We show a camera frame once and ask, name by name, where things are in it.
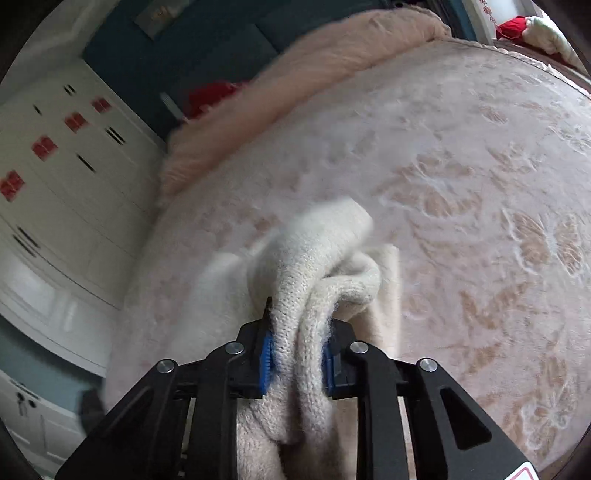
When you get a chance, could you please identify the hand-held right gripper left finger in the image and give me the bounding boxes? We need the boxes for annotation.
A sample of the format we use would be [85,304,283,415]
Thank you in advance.
[54,296,277,480]

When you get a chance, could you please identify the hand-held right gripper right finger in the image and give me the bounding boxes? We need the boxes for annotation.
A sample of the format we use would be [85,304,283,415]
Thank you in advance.
[322,320,542,480]

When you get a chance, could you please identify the cream knit sweater black hearts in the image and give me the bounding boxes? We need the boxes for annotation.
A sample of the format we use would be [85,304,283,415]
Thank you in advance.
[203,196,407,480]

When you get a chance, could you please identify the pink butterfly print bed blanket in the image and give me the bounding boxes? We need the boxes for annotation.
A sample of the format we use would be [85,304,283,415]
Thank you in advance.
[104,37,591,472]

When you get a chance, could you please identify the white low cabinet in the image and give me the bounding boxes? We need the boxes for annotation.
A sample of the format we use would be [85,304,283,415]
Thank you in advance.
[0,369,88,467]

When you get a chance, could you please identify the white wardrobe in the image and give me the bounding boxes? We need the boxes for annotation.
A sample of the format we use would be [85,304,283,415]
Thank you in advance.
[0,58,167,374]

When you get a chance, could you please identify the pink fluffy duvet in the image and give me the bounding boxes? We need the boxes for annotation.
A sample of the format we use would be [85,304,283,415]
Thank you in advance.
[159,9,453,208]

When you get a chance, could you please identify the blue upholstered headboard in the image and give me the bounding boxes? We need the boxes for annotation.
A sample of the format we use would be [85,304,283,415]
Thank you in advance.
[159,18,289,125]

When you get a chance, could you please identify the red bundled cloth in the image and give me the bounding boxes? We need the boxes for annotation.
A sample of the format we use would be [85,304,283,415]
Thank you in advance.
[496,15,532,40]

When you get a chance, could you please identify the white crumpled cloth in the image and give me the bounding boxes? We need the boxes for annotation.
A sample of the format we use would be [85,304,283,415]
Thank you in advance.
[524,15,585,70]

